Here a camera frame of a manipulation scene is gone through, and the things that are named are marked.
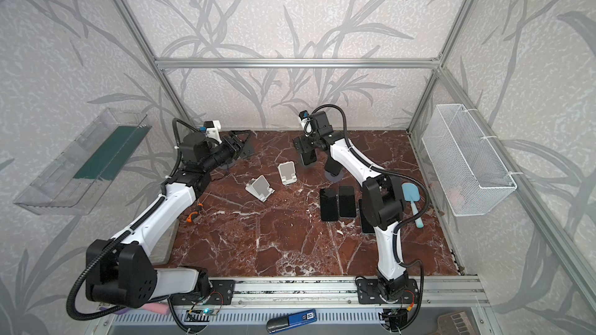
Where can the white-edged phone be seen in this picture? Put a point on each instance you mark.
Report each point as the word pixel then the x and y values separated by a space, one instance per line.
pixel 366 227

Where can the light blue silicone spatula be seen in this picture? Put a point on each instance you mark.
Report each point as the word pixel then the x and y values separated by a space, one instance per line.
pixel 411 195

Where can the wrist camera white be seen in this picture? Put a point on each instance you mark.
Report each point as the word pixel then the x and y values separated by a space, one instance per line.
pixel 305 122
pixel 212 130

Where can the purple pink hand tool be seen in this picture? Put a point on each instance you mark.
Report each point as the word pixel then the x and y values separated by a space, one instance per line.
pixel 156 307

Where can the white wire mesh basket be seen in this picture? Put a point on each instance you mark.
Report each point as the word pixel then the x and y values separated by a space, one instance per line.
pixel 471 174

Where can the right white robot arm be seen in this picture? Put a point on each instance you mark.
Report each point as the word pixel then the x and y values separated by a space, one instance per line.
pixel 384 203

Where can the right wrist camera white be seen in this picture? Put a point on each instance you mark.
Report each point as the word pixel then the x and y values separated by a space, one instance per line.
pixel 305 122

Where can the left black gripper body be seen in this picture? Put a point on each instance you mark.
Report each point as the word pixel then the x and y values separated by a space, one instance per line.
pixel 224 153

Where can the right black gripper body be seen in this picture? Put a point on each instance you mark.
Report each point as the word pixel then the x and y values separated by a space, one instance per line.
pixel 306 143

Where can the green circuit board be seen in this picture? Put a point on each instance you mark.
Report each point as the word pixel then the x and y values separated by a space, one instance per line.
pixel 204 312

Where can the orange clip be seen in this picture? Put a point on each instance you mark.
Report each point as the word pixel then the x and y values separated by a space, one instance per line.
pixel 194 214

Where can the tall black phone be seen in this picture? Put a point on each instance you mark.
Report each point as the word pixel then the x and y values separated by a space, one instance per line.
pixel 332 166

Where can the blue and black marker tool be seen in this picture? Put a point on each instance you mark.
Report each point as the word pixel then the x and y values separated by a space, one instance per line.
pixel 290 321

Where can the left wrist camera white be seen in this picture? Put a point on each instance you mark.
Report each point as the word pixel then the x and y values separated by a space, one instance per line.
pixel 212 130

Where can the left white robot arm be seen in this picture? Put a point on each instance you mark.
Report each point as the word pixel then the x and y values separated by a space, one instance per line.
pixel 118 272

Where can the white small phone stand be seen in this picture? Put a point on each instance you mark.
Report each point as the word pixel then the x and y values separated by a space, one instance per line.
pixel 287 173

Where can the grey round stand of tall phone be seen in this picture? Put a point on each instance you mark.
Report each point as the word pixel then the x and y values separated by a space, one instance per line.
pixel 334 179

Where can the clear plastic wall bin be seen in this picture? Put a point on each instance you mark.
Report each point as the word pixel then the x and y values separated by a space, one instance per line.
pixel 77 179

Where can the white folding phone stand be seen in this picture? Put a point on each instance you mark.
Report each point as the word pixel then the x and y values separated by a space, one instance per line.
pixel 260 188

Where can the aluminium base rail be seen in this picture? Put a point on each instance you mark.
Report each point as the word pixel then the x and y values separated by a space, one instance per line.
pixel 333 292

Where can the brown grid tray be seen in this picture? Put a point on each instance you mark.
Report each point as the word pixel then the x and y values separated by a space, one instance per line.
pixel 457 323

